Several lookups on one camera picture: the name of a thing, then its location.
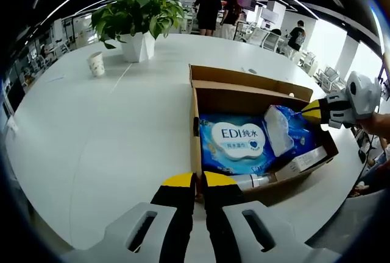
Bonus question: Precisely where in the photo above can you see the group of white office chairs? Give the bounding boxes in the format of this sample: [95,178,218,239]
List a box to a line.
[236,21,347,92]

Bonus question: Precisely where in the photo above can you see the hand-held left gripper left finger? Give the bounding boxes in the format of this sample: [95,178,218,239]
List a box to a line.
[104,172,196,263]

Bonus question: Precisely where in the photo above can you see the brown cardboard shoe box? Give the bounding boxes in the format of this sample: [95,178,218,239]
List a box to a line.
[188,63,340,208]

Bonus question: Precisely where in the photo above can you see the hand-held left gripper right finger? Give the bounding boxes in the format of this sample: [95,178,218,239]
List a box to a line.
[203,170,307,263]

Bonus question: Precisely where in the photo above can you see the printed paper cup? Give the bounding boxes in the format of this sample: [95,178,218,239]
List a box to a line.
[87,51,106,77]

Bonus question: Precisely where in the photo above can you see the person's right hand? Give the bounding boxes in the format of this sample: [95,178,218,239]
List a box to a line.
[358,111,386,136]

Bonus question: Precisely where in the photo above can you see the green plant in white pot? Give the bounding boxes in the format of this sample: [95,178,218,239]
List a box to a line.
[90,0,186,63]

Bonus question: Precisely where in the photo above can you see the white tube bottle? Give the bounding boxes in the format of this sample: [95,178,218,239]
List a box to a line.
[230,173,277,189]

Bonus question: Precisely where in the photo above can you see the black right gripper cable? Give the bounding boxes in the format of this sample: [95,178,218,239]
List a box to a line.
[356,134,376,164]

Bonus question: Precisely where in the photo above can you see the person's legs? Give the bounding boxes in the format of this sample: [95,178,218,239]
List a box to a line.
[350,139,390,198]

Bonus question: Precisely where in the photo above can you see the small blue wipes pack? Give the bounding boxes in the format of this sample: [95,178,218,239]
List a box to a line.
[263,103,302,158]

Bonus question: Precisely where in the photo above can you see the blue wet wipes soft item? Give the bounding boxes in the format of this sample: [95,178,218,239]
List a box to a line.
[197,113,277,175]

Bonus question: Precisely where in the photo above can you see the white carton packet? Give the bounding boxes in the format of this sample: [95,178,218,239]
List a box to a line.
[275,146,327,182]

